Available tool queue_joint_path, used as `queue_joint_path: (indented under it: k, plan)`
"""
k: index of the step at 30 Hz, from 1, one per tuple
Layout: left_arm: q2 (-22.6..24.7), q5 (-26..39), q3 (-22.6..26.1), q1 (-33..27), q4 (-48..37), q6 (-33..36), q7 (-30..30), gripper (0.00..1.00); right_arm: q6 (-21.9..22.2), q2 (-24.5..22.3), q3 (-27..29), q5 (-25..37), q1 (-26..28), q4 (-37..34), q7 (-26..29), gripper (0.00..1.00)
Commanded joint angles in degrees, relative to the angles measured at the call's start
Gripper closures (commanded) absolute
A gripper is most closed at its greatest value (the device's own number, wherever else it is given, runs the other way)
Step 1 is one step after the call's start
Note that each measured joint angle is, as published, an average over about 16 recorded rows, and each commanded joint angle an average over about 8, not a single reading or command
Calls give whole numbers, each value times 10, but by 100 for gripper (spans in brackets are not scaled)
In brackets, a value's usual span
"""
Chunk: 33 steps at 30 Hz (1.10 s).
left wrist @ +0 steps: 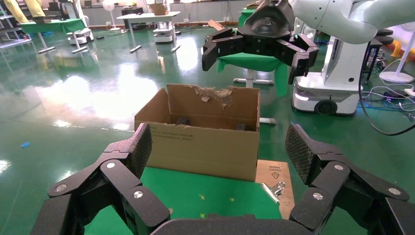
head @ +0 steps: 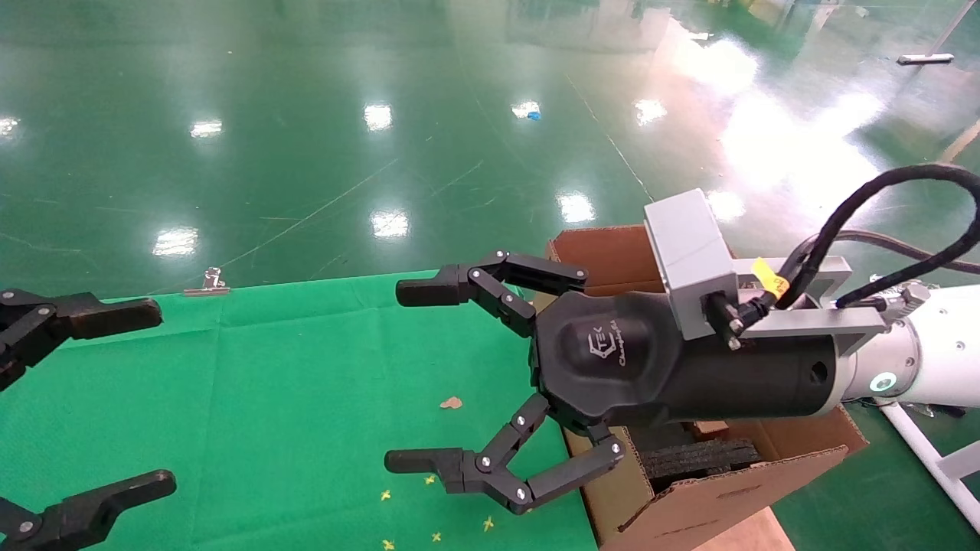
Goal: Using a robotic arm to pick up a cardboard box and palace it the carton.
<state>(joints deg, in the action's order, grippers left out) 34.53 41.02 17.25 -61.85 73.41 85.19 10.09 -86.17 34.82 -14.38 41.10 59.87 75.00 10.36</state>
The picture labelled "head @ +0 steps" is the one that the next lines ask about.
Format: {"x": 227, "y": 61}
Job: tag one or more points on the black foam block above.
{"x": 697, "y": 463}

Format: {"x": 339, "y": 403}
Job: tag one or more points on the white table leg frame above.
{"x": 930, "y": 459}

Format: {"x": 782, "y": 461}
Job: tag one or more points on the beige board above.
{"x": 746, "y": 536}

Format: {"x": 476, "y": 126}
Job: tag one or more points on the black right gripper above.
{"x": 704, "y": 383}

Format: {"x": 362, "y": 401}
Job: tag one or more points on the grey metal camera bracket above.
{"x": 811, "y": 321}

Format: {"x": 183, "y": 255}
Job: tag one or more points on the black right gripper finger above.
{"x": 498, "y": 289}
{"x": 490, "y": 471}

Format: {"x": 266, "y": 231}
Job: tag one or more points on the green table cloth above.
{"x": 268, "y": 398}

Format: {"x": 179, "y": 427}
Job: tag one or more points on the large open cardboard carton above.
{"x": 720, "y": 497}

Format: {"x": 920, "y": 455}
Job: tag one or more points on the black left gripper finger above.
{"x": 92, "y": 315}
{"x": 84, "y": 513}

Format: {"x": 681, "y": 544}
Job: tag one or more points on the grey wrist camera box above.
{"x": 689, "y": 252}

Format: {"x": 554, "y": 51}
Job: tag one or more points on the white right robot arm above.
{"x": 942, "y": 352}

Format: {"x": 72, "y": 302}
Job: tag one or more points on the silver metal binder clip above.
{"x": 208, "y": 285}

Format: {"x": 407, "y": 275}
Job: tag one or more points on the brown cardboard scrap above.
{"x": 452, "y": 402}

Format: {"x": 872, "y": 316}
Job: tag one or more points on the white bar on floor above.
{"x": 926, "y": 58}

